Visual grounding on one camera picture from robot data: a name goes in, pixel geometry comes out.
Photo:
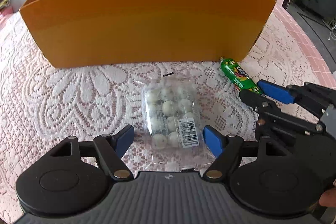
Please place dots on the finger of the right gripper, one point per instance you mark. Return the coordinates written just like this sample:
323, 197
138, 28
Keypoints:
312, 97
265, 105

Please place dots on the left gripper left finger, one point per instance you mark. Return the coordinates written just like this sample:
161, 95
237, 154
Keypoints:
110, 149

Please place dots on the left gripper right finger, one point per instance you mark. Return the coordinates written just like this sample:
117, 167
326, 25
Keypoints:
226, 149

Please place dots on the green sausage stick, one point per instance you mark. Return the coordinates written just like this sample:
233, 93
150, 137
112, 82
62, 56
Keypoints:
238, 76

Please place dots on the clear bag of white balls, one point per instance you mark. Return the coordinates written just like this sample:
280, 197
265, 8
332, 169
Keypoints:
173, 126

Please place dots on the person right hand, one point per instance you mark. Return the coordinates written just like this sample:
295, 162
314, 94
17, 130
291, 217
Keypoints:
328, 202

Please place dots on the pink lace tablecloth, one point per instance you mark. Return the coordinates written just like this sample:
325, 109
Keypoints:
41, 105

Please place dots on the orange cardboard box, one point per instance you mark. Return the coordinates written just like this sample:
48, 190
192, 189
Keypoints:
78, 33

